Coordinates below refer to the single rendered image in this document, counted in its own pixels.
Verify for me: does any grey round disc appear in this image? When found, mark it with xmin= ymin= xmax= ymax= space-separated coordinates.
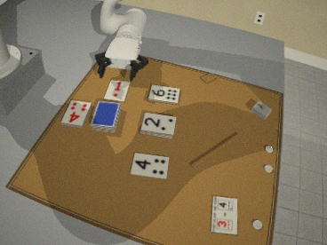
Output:
xmin=265 ymin=165 xmax=273 ymax=173
xmin=252 ymin=220 xmax=262 ymax=230
xmin=265 ymin=146 xmax=273 ymax=153

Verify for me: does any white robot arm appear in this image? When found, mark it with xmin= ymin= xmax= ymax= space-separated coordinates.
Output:
xmin=0 ymin=0 xmax=147 ymax=79

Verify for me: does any white printed card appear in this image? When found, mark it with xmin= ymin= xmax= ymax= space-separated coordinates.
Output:
xmin=211 ymin=196 xmax=237 ymax=235

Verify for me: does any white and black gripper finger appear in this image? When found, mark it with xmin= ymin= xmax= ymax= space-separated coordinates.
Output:
xmin=95 ymin=52 xmax=112 ymax=78
xmin=130 ymin=55 xmax=148 ymax=82

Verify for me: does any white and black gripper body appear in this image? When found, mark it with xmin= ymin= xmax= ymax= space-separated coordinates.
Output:
xmin=105 ymin=34 xmax=140 ymax=70

